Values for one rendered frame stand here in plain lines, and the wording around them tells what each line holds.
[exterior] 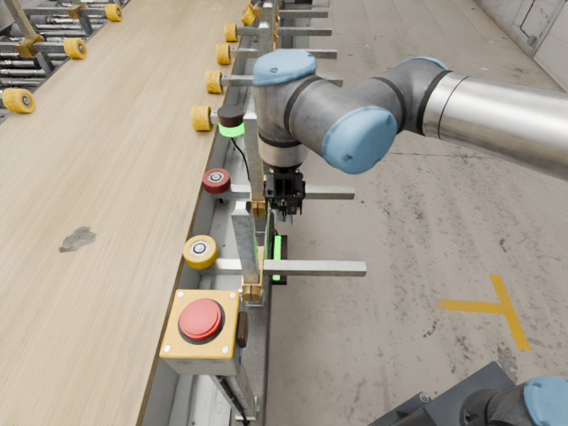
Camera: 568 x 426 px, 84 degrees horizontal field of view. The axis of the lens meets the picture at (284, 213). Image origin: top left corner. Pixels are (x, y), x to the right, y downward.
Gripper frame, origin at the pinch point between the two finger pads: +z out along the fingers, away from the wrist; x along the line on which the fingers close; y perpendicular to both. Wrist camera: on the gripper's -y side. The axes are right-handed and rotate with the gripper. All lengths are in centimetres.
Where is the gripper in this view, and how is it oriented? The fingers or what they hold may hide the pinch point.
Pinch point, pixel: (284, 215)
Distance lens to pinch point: 73.2
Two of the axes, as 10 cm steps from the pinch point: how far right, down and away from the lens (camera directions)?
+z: 0.0, 6.5, 7.6
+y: -0.2, 7.6, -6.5
